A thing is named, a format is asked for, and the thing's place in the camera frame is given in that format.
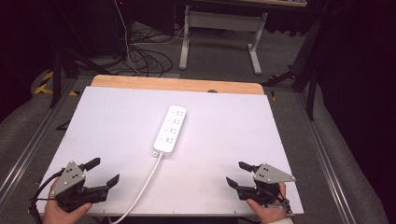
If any aluminium rail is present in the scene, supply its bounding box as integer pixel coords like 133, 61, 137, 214
0, 77, 78, 200
293, 91, 352, 224

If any black tripod stand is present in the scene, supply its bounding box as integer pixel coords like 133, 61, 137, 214
49, 43, 117, 109

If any yellow and black floor tape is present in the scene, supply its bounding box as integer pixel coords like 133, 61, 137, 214
33, 70, 80, 97

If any grey metal desk frame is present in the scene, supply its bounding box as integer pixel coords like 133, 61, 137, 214
178, 4, 269, 76

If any bundle of black floor cables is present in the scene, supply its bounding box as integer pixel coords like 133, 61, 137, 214
123, 29, 175, 78

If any wooden desk top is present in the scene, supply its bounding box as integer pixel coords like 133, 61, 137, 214
191, 0, 308, 7

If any person's left hand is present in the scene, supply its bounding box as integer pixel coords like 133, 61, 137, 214
43, 178, 93, 224

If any thin white cable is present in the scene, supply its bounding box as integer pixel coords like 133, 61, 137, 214
113, 0, 138, 75

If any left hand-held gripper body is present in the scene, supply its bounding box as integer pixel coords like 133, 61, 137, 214
49, 161, 110, 214

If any white board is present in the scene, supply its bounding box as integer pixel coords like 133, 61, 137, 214
36, 86, 304, 217

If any black metal stand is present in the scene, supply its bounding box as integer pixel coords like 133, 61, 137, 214
261, 17, 323, 121

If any white power strip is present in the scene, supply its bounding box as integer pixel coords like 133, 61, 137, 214
151, 105, 188, 158

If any white power strip cable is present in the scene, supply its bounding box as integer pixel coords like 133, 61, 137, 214
107, 152, 164, 224

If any dark wrist strap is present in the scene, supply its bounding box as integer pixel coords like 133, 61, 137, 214
266, 189, 294, 216

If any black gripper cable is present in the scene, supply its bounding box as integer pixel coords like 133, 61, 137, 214
28, 169, 65, 224

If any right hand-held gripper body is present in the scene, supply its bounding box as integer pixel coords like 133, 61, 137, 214
236, 162, 297, 206

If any person's right hand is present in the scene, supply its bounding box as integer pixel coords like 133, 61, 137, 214
246, 181, 288, 224

